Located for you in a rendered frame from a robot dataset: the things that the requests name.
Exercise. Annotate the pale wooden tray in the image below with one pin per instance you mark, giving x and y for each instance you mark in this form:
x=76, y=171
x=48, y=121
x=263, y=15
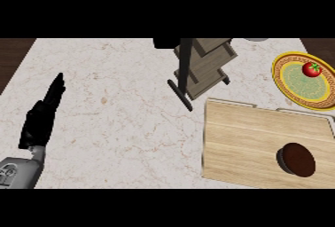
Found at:
x=266, y=144

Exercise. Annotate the grey round object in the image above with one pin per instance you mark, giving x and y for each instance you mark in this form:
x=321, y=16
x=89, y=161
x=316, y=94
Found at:
x=256, y=39

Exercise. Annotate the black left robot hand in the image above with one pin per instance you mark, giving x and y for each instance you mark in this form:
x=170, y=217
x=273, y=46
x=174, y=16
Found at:
x=42, y=116

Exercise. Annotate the wooden tiered basket stand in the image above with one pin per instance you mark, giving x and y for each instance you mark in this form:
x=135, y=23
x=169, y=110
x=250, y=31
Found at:
x=205, y=66

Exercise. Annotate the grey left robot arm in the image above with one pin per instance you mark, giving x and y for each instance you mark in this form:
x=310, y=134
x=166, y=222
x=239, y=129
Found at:
x=19, y=173

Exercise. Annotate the dark brown cupcake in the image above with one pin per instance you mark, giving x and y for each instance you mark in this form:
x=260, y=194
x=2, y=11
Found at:
x=297, y=160

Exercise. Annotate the red tomato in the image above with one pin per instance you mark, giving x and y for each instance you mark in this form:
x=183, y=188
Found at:
x=312, y=69

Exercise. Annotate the yellow patterned plate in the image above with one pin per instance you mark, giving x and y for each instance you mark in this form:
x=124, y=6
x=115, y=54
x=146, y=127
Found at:
x=306, y=82

